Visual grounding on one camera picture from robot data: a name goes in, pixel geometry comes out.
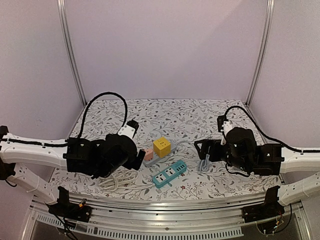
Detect light blue power cord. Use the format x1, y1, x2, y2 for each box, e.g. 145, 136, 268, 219
176, 138, 213, 173

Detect aluminium front rail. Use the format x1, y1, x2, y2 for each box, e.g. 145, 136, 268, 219
21, 192, 308, 240

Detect pink cube plug adapter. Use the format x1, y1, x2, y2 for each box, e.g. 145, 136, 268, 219
144, 148, 154, 161

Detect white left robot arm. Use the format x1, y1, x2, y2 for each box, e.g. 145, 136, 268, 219
0, 125, 146, 217

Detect floral patterned table mat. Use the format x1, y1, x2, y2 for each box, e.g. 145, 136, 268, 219
50, 99, 281, 202

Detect left aluminium frame post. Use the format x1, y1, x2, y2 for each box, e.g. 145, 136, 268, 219
56, 0, 87, 106

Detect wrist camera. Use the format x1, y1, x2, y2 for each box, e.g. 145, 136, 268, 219
117, 119, 139, 139
217, 115, 233, 146

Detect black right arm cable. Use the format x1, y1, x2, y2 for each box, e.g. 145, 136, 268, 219
224, 105, 320, 154

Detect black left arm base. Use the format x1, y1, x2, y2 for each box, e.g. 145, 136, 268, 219
47, 186, 92, 223

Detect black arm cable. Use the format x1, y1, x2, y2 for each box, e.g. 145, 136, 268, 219
76, 91, 128, 140
224, 105, 320, 154

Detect right aluminium frame post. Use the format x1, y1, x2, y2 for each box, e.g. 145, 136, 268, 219
245, 0, 275, 108

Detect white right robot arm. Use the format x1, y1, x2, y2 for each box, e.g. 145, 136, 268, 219
194, 127, 320, 218

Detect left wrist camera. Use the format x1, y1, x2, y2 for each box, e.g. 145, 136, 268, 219
117, 119, 139, 139

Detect teal white power strip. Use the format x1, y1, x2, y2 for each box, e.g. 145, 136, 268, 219
152, 160, 187, 189

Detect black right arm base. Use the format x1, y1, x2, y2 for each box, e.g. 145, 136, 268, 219
241, 185, 285, 235

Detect white cord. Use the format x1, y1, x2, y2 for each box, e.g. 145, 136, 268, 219
97, 169, 156, 193

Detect aluminium frame post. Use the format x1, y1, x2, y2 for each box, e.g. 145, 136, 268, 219
56, 0, 87, 106
245, 0, 275, 108

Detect yellow cube plug adapter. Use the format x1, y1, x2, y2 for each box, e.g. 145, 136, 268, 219
153, 137, 171, 158

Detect light blue power strip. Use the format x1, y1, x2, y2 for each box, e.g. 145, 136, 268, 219
142, 142, 177, 167

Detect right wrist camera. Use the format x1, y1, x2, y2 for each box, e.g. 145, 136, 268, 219
217, 115, 233, 146

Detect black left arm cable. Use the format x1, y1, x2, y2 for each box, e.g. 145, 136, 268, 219
76, 91, 128, 140

